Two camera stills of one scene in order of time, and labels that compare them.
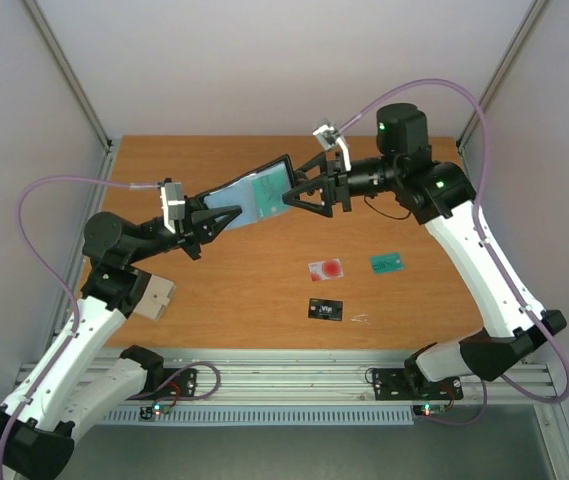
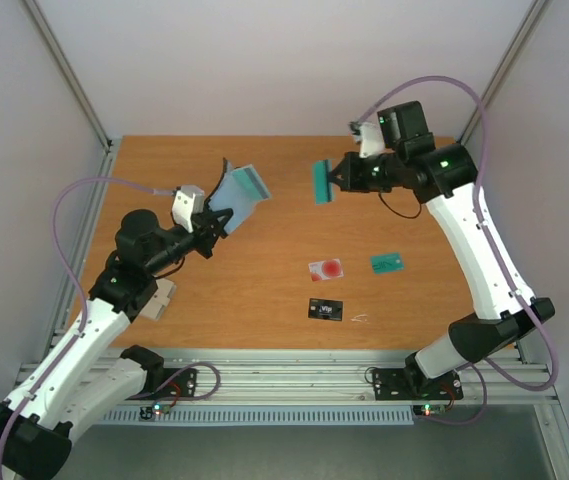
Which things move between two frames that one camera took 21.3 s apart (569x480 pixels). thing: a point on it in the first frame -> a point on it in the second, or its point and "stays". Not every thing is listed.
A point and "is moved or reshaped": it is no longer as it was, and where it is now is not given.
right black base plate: x=409 y=384 stays
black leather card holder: x=257 y=195 is moved or reshaped
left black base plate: x=183 y=385 stays
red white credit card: x=329 y=269 stays
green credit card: x=387 y=263 stays
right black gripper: x=337 y=185 -> x=352 y=171
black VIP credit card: x=325 y=309 stays
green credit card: x=269 y=187 is moved or reshaped
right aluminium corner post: x=518 y=41 stays
